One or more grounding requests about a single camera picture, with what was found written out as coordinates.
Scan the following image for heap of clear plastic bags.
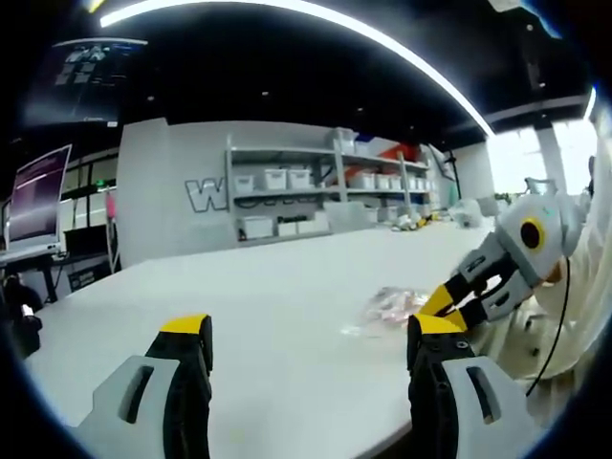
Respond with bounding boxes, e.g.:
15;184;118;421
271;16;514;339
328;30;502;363
448;197;485;230

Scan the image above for black monitor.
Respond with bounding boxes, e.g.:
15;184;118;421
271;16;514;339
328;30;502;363
61;227;112;262

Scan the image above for dark object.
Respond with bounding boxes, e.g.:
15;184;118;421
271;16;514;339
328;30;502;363
0;274;45;361

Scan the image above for person's right hand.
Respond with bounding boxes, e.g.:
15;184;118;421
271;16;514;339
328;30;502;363
541;261;565;288

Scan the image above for screen on stand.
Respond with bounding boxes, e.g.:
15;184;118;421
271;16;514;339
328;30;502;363
7;142;74;255

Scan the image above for dark desk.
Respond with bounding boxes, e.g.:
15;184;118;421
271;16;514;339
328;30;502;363
0;250;71;307

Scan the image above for curved ceiling light strip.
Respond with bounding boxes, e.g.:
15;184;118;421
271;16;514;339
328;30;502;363
98;0;494;136

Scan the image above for grey metal shelf unit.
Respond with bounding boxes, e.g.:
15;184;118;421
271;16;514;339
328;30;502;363
224;126;437;241

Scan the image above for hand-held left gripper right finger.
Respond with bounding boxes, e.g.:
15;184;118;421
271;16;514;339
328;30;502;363
405;314;539;459

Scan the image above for pile of spare grippers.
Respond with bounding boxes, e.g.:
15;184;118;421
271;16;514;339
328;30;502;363
391;213;444;234

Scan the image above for black tripod stand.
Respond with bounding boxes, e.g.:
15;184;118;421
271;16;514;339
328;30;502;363
438;146;464;212

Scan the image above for row of white storage bins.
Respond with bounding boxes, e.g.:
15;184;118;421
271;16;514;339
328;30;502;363
233;166;431;238

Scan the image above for hanging dark display panel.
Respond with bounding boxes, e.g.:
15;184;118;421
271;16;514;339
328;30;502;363
23;37;149;126

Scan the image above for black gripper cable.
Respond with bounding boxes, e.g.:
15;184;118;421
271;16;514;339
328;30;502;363
525;255;574;398

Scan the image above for clear resealable bag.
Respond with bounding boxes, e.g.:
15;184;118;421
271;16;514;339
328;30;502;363
339;285;448;338

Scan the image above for translucent storage box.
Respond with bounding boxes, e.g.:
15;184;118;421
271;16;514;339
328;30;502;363
329;200;380;231

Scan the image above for dark signboard box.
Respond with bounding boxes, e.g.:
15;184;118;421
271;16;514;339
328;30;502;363
66;264;112;294

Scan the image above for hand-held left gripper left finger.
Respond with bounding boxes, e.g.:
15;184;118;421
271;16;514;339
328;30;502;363
76;314;214;459

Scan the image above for grey wall logo letters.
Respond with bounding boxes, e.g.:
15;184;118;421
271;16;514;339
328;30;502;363
185;177;229;212

